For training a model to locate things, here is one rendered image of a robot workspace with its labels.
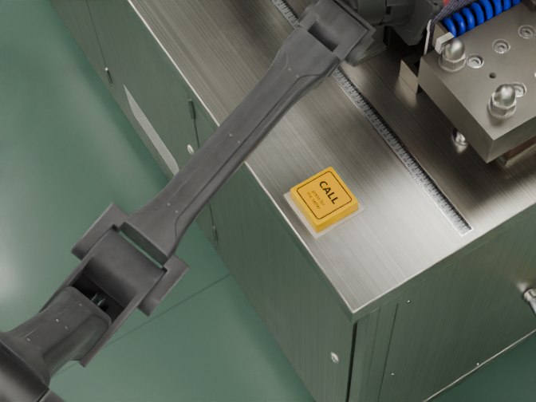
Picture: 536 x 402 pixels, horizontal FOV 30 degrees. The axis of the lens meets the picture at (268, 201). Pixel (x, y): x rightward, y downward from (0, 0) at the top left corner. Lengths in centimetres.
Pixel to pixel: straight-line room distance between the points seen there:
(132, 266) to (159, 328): 127
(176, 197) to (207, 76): 48
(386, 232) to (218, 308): 99
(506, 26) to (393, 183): 27
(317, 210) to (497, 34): 34
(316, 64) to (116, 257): 32
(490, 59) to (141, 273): 60
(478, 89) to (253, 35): 39
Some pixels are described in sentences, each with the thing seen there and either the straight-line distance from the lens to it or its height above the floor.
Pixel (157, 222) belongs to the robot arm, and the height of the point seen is 120.
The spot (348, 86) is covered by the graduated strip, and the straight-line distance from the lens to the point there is 151.
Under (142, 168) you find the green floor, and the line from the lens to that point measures 251.
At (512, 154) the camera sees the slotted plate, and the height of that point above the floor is 92.
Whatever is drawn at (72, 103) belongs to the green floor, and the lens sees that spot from 266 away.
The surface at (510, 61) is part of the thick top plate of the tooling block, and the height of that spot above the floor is 103.
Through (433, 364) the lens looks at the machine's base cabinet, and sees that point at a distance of 189.
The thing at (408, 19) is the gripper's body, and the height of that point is 111.
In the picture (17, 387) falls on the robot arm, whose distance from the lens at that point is 71.
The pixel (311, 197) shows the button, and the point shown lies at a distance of 139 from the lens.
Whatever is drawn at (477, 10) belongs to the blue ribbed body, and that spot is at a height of 104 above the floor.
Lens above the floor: 214
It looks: 62 degrees down
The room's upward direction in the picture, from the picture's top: 5 degrees counter-clockwise
